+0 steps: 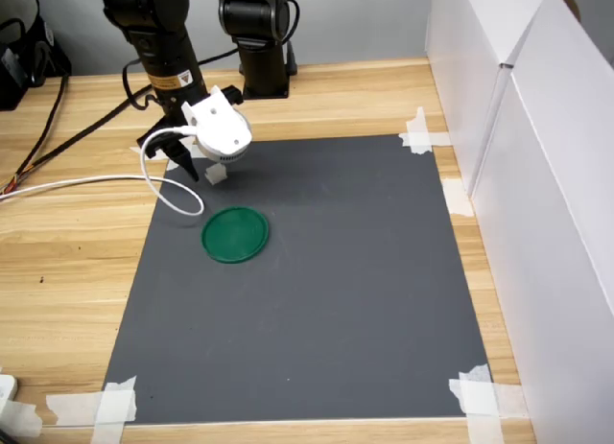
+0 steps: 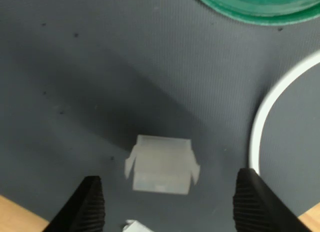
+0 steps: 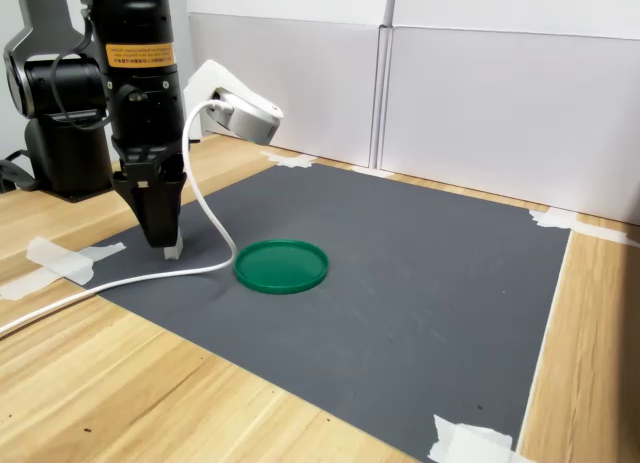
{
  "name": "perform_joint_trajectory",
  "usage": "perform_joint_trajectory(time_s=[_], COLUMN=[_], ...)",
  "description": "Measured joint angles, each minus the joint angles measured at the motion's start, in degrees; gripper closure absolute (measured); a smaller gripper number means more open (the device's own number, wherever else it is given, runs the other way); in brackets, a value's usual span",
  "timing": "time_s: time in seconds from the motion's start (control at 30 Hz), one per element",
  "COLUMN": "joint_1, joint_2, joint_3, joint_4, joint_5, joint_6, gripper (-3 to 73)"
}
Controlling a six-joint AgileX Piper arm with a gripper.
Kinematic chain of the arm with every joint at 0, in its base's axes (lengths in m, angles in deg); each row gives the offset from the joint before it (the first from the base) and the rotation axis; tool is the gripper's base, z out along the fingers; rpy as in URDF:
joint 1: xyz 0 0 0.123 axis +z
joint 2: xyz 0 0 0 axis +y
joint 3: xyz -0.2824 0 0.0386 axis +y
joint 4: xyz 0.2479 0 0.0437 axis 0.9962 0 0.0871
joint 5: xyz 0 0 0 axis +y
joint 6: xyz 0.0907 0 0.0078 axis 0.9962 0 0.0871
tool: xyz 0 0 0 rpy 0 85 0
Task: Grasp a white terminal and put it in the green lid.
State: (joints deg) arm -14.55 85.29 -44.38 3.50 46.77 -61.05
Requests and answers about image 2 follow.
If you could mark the small white plastic terminal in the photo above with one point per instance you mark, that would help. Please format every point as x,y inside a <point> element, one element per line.
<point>162,164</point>

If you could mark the round green lid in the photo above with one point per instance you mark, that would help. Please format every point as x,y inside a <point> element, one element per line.
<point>250,11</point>

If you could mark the white masking tape strip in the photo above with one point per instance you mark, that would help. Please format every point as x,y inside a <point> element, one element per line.
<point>137,227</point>

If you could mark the dark grey mat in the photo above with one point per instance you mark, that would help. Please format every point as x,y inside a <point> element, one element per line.
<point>100,66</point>

